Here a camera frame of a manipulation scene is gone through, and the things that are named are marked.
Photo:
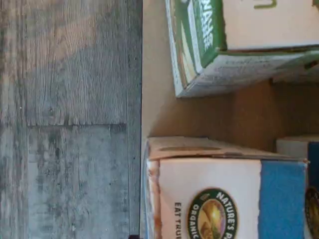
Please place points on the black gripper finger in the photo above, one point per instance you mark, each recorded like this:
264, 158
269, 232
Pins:
134, 237

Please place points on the blue white Flax Plus box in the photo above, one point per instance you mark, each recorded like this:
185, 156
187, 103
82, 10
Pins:
211, 174
314, 161

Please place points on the black metal shelf rack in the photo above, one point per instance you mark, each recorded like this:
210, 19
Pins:
159, 107

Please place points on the green Nature's Path oatmeal box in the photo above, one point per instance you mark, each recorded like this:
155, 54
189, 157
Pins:
261, 25

